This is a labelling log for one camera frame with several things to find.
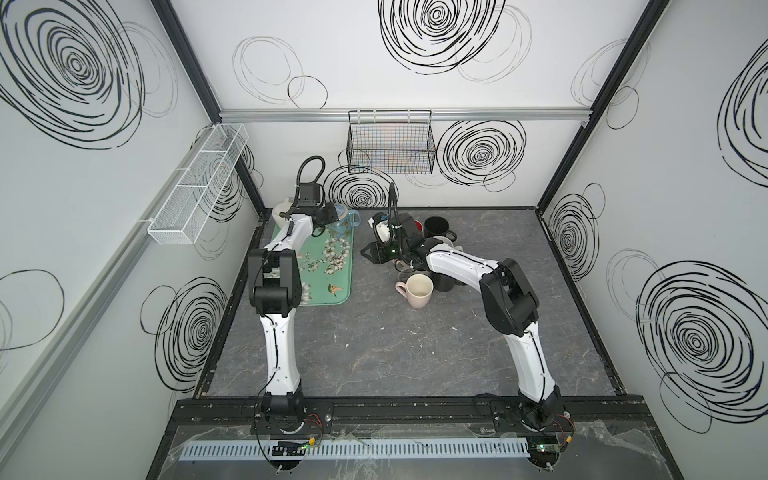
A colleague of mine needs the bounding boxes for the blue butterfly mug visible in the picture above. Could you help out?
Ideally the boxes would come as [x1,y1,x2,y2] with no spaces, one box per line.
[332,203,362,236]

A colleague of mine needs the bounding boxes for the pink mug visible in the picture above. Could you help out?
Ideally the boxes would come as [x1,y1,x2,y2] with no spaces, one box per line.
[395,274,434,309]

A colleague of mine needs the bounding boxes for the black speckled mug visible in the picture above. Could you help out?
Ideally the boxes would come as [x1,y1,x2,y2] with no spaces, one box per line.
[431,272,457,293]

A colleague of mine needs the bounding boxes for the tall grey mug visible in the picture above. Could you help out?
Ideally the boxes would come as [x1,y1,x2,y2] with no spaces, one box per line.
[398,269,432,282]

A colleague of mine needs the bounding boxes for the beige mug white handle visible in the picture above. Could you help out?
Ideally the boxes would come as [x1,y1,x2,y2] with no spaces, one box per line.
[433,236,456,248]

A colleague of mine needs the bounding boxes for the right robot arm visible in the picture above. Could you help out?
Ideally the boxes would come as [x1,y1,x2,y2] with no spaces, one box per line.
[361,212,564,431]

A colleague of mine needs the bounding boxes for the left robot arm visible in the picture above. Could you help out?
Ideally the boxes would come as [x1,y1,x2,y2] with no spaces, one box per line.
[248,181,338,422]

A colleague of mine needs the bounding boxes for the white ribbed mug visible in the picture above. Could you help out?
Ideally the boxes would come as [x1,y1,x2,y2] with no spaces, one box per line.
[272,199,292,229]

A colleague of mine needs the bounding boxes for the green floral tray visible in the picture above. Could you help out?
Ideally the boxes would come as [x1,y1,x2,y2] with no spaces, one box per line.
[297,227,354,307]

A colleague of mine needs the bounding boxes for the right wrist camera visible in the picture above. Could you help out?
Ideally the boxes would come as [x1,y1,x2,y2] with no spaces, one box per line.
[368,218,392,244]

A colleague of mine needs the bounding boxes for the black wire basket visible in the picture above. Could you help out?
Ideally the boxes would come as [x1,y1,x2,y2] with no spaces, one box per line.
[345,109,437,175]

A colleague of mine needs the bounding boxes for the white wire shelf basket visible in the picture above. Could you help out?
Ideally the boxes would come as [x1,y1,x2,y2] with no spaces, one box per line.
[147,123,249,246]

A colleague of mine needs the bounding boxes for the white slotted cable duct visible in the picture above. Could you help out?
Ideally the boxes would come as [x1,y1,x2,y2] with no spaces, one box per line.
[179,437,530,461]

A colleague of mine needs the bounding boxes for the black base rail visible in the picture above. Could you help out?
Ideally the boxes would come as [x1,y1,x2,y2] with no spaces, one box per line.
[173,395,649,428]

